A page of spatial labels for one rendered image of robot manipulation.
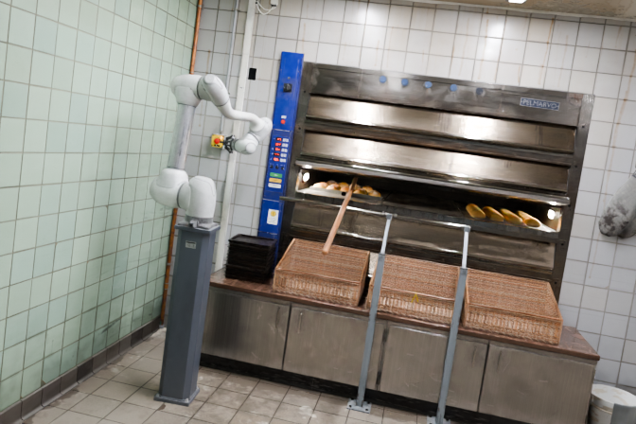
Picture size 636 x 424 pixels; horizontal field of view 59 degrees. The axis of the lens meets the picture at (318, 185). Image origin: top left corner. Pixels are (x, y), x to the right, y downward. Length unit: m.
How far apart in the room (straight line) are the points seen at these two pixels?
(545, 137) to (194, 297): 2.44
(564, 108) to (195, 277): 2.57
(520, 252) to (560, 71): 1.21
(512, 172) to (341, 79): 1.32
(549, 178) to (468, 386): 1.44
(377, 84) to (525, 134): 1.04
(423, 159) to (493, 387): 1.50
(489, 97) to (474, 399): 1.92
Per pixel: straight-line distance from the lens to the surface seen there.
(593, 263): 4.16
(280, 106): 4.05
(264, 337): 3.72
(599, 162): 4.10
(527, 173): 4.01
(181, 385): 3.44
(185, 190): 3.21
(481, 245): 4.01
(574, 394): 3.77
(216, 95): 3.25
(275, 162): 4.05
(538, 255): 4.07
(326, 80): 4.05
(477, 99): 3.99
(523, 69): 4.04
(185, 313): 3.30
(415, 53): 4.00
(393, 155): 3.95
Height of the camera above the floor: 1.57
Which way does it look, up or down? 5 degrees down
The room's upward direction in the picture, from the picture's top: 8 degrees clockwise
